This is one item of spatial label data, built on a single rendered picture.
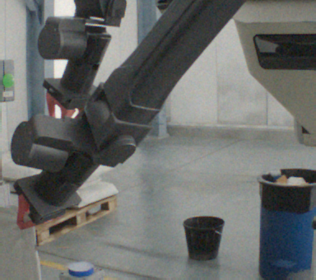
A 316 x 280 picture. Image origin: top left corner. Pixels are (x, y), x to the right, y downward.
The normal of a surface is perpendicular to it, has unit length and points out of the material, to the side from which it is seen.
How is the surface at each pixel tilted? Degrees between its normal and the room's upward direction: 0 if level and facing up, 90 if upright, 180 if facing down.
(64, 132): 48
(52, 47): 88
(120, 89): 78
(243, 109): 90
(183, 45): 133
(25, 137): 73
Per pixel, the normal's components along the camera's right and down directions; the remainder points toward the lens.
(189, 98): -0.47, 0.10
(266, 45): -0.34, 0.72
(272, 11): -0.32, -0.70
